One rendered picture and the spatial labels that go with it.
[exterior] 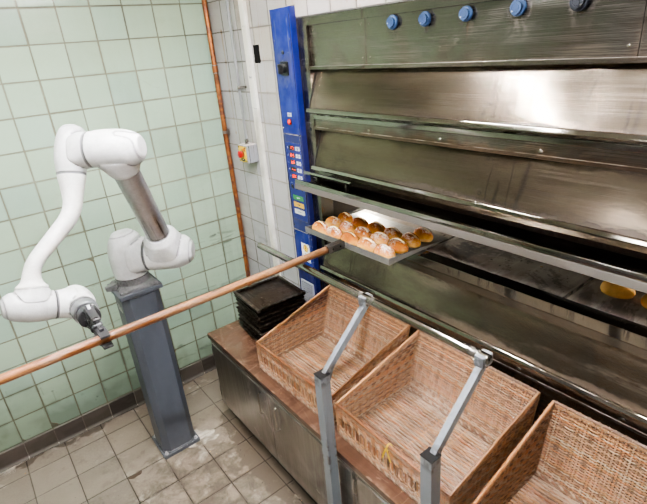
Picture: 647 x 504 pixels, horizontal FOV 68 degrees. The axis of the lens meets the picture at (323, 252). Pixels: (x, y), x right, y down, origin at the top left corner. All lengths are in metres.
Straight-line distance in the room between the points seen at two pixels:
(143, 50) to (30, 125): 0.68
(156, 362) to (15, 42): 1.62
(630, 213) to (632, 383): 0.51
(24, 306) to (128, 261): 0.61
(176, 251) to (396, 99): 1.16
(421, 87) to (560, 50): 0.49
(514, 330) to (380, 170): 0.79
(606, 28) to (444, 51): 0.50
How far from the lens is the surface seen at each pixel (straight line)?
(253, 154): 2.75
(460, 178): 1.73
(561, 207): 1.56
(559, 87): 1.53
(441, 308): 1.98
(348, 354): 2.40
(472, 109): 1.65
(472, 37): 1.67
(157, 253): 2.26
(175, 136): 2.93
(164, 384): 2.69
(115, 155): 1.90
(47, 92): 2.75
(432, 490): 1.50
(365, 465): 1.91
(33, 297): 1.90
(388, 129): 1.93
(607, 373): 1.72
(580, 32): 1.51
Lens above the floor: 2.00
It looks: 24 degrees down
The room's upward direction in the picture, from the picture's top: 5 degrees counter-clockwise
